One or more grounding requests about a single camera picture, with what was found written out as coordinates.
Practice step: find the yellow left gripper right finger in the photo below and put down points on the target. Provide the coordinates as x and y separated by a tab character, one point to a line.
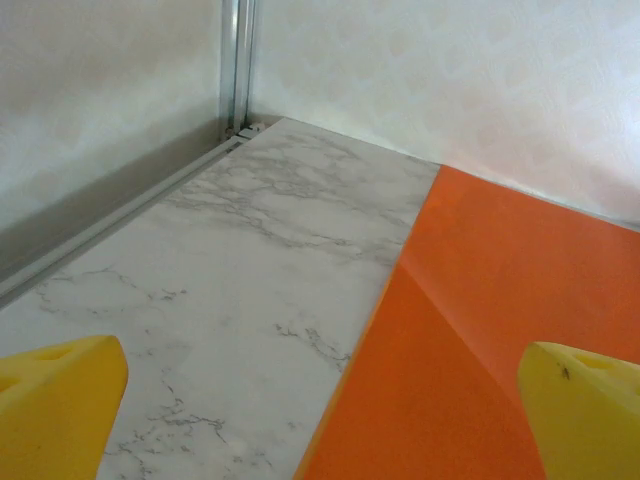
590	425

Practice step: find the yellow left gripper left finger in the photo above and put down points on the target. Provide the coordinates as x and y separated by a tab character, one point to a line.
55	410

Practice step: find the aluminium table edge rail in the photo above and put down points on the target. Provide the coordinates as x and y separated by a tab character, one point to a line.
125	215

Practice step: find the orange wrapping paper sheet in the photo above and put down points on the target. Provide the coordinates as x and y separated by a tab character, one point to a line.
450	310

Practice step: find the aluminium frame post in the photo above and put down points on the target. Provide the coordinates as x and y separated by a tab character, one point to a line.
240	60

